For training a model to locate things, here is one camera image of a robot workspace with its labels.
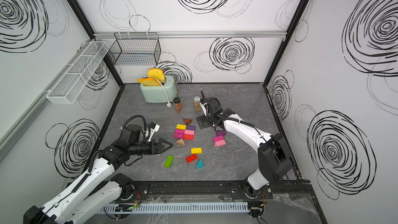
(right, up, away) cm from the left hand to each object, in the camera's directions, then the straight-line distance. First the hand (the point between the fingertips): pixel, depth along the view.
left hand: (167, 147), depth 73 cm
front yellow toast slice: (-16, +33, +21) cm, 43 cm away
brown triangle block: (+7, +8, +25) cm, 27 cm away
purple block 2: (+28, +2, +20) cm, 34 cm away
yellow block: (+4, +5, +23) cm, 24 cm away
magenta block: (+27, 0, +18) cm, 33 cm away
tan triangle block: (+5, -2, +15) cm, 16 cm away
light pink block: (+8, +3, +21) cm, 22 cm away
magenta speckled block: (+3, +1, +19) cm, 19 cm away
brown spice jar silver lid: (+14, +19, +25) cm, 34 cm away
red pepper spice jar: (+1, +19, +26) cm, 32 cm away
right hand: (+18, +11, +12) cm, 25 cm away
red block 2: (+11, -10, +11) cm, 18 cm away
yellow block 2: (+14, -6, +13) cm, 20 cm away
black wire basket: (-25, +55, +23) cm, 64 cm away
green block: (-1, -11, +9) cm, 14 cm away
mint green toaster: (-13, +26, +27) cm, 40 cm away
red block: (+9, 0, +18) cm, 20 cm away
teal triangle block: (+16, -11, +7) cm, 21 cm away
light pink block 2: (+26, -1, +18) cm, 32 cm away
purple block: (+10, +5, +23) cm, 26 cm away
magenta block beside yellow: (+4, +3, +20) cm, 21 cm away
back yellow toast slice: (-12, +39, +25) cm, 48 cm away
